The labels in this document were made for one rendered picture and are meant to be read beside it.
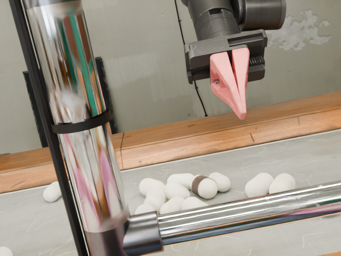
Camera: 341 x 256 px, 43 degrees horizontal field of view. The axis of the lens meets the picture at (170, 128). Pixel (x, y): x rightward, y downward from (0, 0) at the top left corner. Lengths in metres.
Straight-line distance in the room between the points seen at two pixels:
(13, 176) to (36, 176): 0.03
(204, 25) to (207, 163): 0.18
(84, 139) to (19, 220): 0.36
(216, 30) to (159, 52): 1.94
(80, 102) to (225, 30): 0.40
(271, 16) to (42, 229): 0.40
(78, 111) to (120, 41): 2.31
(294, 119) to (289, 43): 2.02
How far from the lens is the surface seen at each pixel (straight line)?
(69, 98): 0.18
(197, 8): 0.60
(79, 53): 0.18
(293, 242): 0.38
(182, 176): 0.49
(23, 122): 2.64
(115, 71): 2.51
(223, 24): 0.57
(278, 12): 0.63
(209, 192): 0.46
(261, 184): 0.44
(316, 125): 0.63
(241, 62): 0.52
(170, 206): 0.43
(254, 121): 0.62
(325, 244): 0.38
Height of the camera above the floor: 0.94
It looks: 15 degrees down
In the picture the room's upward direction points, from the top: 11 degrees counter-clockwise
